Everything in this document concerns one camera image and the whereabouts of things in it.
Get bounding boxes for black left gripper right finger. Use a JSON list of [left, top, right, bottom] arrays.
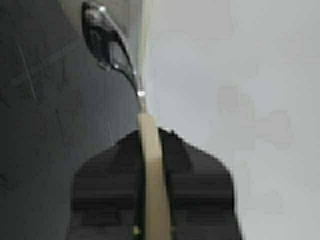
[[158, 128, 244, 240]]

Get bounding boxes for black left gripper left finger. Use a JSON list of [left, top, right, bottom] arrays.
[[65, 130, 145, 240]]

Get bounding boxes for white frying pan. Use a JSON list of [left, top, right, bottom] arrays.
[[81, 0, 320, 240]]

